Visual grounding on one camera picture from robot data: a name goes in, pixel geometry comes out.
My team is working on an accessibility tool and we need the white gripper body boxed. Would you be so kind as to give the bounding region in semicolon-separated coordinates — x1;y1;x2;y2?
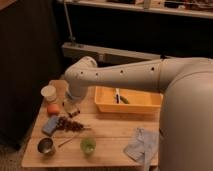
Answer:
63;87;87;110

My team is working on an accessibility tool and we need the green plastic cup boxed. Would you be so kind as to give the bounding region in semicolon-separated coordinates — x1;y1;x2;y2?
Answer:
80;137;96;155

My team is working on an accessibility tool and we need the metal cup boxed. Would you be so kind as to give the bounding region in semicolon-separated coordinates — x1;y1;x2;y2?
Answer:
37;138;55;155

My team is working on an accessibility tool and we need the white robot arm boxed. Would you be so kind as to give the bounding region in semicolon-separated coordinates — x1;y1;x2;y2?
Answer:
65;56;213;171

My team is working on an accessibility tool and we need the brown rectangular box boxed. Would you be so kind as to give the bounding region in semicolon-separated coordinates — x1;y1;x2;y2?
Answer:
68;109;80;118

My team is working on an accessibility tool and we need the orange fruit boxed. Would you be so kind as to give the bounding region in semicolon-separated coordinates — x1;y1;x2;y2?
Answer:
47;104;60;116

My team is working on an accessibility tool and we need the bunch of dried grapes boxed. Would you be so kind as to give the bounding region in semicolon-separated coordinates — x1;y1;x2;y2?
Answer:
56;117;88;132

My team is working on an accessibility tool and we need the white paper cup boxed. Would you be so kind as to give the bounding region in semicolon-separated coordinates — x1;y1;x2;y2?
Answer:
41;85;57;102

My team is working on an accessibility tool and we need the blue sponge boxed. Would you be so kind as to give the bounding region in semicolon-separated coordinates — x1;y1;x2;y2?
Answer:
42;116;59;136

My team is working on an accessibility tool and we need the thin wooden stick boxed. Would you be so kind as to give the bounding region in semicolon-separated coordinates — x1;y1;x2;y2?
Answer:
58;137;75;148

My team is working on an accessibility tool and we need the white dish brush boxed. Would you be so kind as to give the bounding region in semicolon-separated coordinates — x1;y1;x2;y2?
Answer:
115;88;120;104

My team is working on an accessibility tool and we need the green item in bin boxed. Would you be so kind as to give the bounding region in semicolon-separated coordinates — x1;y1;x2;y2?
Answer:
120;96;130;104

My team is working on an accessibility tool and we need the yellow plastic bin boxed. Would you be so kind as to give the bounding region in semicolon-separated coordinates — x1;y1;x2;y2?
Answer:
94;86;163;114

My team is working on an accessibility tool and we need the grey cloth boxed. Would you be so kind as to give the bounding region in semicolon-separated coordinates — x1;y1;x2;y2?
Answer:
123;128;159;171

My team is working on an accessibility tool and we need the grey metal shelf rail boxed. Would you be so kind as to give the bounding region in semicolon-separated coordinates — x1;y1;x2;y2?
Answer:
62;42;161;64

